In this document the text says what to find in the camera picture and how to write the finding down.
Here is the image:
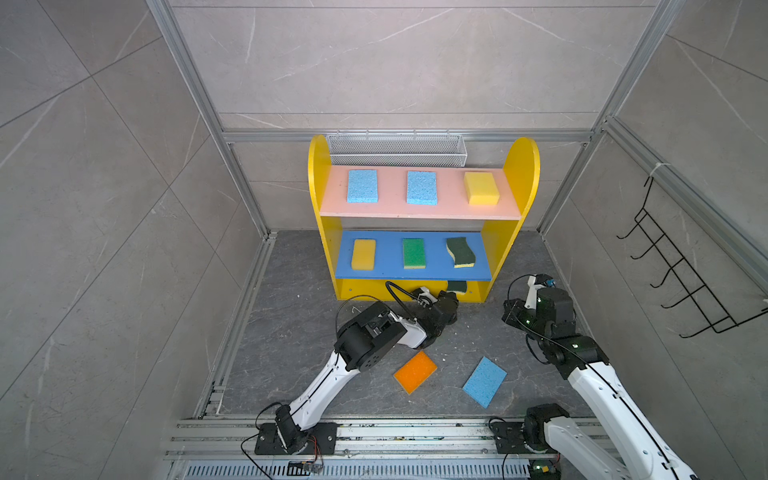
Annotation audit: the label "dark green sponge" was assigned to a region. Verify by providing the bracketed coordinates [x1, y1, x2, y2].
[446, 280, 468, 295]
[445, 236, 476, 268]

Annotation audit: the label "bright green sponge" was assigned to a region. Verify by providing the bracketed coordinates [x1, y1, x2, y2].
[402, 238, 426, 270]

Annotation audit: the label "blue sponge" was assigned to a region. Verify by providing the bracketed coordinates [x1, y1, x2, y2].
[462, 357, 507, 408]
[406, 171, 438, 206]
[347, 169, 379, 203]

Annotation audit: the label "yellow sponge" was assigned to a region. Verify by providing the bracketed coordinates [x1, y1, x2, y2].
[464, 172, 500, 206]
[350, 238, 376, 271]

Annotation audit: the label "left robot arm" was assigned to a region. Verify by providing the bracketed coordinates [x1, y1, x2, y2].
[275, 287, 459, 454]

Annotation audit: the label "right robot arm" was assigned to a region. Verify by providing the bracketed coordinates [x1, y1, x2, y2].
[502, 299, 698, 479]

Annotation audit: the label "yellow shelf pink blue boards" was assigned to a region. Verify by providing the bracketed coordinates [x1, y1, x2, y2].
[307, 135, 541, 303]

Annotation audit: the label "orange sponge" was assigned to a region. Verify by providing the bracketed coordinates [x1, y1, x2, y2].
[394, 351, 437, 395]

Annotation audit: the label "metal mesh basket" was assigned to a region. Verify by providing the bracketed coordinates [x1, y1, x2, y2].
[326, 133, 467, 168]

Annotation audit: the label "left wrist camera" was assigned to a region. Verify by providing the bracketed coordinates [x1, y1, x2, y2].
[412, 287, 437, 308]

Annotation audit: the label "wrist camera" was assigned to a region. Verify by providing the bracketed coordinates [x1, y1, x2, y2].
[525, 274, 555, 310]
[412, 287, 437, 308]

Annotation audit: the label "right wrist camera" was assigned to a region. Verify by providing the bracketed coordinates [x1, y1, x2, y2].
[525, 274, 555, 310]

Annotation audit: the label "black corrugated cable hose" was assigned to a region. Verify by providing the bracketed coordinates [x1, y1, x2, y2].
[384, 280, 424, 319]

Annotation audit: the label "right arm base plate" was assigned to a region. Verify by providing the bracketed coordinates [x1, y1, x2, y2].
[487, 417, 535, 454]

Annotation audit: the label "aluminium mounting rail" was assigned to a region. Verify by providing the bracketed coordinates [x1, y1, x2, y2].
[161, 418, 620, 479]

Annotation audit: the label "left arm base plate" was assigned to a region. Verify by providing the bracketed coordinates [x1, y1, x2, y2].
[253, 422, 339, 456]

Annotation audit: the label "black wire hook rack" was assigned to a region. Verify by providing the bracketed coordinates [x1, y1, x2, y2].
[616, 176, 767, 339]

